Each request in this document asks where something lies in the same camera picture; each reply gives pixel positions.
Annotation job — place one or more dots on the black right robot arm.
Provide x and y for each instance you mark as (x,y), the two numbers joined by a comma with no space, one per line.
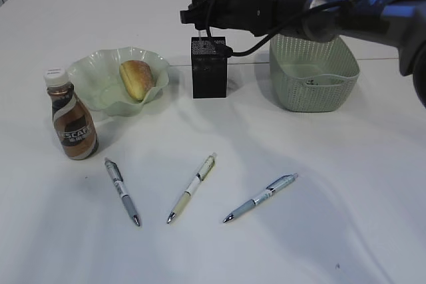
(395,23)

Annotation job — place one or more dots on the green wavy glass plate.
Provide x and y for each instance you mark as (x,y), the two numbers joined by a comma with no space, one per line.
(98,84)

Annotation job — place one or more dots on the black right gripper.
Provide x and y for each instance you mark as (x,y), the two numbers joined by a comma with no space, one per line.
(256,16)

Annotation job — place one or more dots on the grey grip ballpoint pen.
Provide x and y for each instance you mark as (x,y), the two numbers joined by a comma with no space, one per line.
(120,187)

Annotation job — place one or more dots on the sugared bread roll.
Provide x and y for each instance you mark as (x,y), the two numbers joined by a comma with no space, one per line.
(137,78)

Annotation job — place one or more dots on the colourful paper piece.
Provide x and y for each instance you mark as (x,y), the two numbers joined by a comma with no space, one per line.
(312,82)

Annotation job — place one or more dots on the black mesh pen holder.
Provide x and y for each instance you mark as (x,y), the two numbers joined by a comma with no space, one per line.
(209,70)

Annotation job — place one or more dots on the green woven plastic basket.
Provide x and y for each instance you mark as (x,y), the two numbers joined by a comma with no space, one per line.
(293,61)

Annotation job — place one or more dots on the cream grip ballpoint pen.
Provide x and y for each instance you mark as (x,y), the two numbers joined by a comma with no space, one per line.
(200,175)

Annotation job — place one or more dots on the brown Nescafe coffee bottle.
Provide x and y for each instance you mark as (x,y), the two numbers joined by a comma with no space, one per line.
(71,119)

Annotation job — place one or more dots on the blue grip ballpoint pen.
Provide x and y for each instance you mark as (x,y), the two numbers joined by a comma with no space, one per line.
(270,191)

